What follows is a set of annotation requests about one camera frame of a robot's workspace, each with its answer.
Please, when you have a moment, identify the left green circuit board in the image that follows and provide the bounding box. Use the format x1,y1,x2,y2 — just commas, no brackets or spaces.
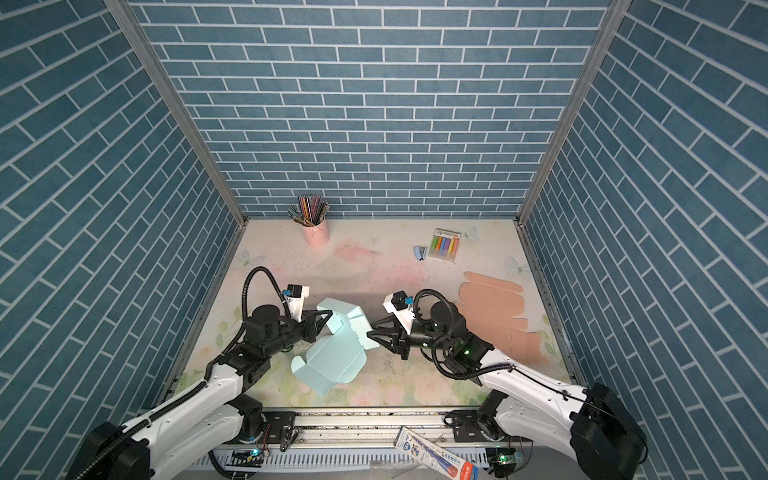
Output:
227,449,268,468

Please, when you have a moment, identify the flat pink paper box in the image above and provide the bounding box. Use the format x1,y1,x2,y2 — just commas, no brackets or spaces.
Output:
457,271,548,366

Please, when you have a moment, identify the pink pencil cup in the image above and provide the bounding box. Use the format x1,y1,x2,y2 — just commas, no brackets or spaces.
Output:
302,220,330,247

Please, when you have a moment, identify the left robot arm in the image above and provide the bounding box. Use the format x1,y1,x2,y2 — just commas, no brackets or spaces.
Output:
67,266,333,479

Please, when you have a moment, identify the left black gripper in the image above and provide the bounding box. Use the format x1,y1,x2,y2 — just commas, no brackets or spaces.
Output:
263,309,334,360

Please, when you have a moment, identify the green circuit board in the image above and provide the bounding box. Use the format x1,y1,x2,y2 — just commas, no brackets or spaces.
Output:
485,447,520,479
227,449,268,468

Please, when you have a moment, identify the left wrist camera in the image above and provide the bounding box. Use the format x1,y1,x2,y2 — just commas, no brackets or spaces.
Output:
283,284,310,322

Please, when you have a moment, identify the right green circuit board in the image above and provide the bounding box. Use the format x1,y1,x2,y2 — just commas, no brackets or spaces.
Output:
485,447,520,479

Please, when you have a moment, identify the mint green paper box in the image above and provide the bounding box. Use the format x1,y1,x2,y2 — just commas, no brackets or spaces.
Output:
291,298,378,396

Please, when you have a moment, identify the bundle of coloured pencils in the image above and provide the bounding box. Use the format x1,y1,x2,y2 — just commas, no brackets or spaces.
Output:
288,195,330,227

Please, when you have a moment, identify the white red toothpaste box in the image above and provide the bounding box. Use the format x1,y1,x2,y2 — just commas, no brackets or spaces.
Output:
395,427,479,480

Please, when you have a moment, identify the clear case of markers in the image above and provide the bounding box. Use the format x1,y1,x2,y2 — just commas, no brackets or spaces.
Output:
427,228,461,262

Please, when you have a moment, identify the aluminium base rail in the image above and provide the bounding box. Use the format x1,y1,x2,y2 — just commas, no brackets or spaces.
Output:
183,407,545,478

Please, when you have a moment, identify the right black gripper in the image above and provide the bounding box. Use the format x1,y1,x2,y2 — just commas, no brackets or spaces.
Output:
368,314,455,361

